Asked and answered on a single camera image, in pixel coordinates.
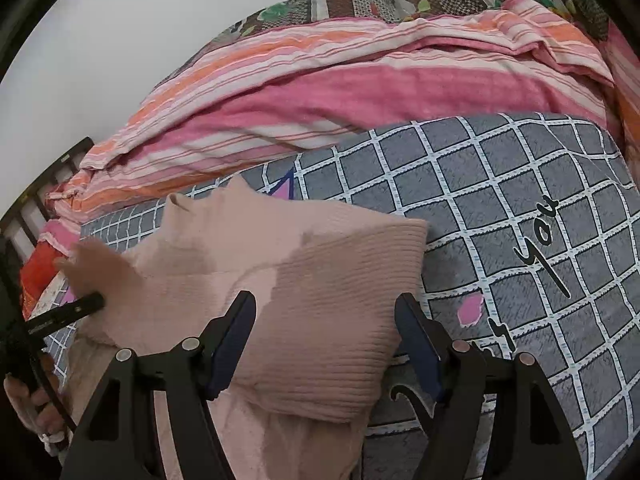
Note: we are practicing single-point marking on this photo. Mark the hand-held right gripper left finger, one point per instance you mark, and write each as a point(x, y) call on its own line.
point(232, 341)

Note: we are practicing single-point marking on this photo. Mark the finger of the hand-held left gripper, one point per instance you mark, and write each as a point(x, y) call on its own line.
point(82, 306)

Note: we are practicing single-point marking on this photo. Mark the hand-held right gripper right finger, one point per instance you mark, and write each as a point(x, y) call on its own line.
point(420, 346)

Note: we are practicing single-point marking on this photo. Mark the pink ribbed knit sweater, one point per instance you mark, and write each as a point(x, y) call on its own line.
point(325, 310)

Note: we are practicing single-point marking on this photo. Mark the person's left hand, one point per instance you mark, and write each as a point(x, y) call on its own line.
point(22, 412)

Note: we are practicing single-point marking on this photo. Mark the red patterned cloth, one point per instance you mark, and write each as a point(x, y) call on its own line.
point(35, 270)

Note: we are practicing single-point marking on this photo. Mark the dark wooden headboard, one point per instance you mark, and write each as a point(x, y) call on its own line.
point(11, 240)

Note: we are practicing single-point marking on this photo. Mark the grey checked bed sheet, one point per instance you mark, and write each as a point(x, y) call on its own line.
point(500, 235)

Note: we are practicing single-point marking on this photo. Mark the pink orange striped quilt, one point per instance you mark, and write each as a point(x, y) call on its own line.
point(325, 90)

